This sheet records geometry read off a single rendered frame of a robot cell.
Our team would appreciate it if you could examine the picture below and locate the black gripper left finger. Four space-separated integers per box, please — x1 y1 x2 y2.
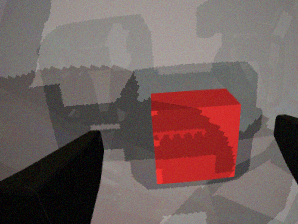
0 131 105 224

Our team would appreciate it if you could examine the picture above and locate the red block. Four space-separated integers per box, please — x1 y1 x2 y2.
152 89 241 184

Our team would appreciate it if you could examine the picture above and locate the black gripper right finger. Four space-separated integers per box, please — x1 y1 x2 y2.
273 115 298 184

